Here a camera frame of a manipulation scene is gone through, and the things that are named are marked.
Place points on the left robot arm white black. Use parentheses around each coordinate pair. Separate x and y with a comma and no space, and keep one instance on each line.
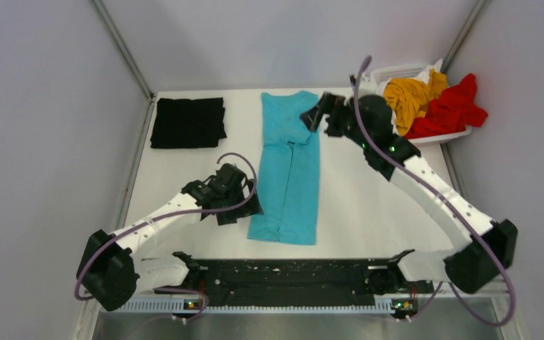
(173,221)

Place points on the red t shirt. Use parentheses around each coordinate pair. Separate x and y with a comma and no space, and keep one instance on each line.
(452,112)

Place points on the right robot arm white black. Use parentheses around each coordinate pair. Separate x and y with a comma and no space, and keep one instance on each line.
(482,248)

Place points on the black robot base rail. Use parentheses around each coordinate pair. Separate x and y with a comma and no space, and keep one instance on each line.
(297,282)

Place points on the yellow t shirt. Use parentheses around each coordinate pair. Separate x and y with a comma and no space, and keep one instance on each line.
(410,98)

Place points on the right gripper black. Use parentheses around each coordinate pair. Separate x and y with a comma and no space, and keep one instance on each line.
(331,121)

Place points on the white slotted cable duct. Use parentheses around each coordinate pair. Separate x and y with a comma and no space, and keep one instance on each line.
(174,305)

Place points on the cyan t shirt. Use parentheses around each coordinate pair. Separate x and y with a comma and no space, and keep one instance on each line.
(289,172)

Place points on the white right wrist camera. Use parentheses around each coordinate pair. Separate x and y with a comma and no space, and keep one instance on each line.
(367,85)

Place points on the white plastic basket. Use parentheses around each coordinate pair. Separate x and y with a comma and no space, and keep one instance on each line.
(383,75)

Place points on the folded black t shirt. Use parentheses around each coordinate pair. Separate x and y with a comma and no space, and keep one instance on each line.
(188,123)

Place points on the white cloth in basket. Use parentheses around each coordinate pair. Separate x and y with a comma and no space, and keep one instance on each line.
(425,74)

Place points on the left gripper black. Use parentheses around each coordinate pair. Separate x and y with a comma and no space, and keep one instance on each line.
(248,207)

